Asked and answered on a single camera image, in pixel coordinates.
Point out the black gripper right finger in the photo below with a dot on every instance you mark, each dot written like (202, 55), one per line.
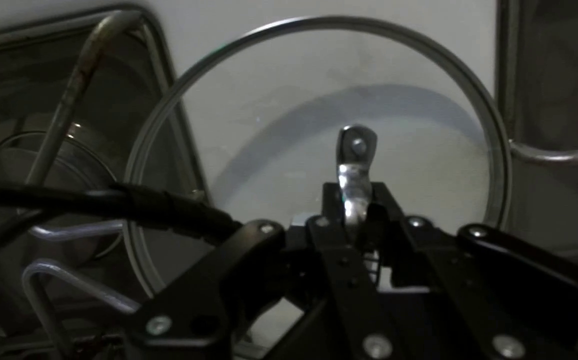
(488, 292)

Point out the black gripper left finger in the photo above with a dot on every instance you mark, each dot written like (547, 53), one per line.
(341, 292)

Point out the black gas burner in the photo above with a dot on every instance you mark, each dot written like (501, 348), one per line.
(80, 172)

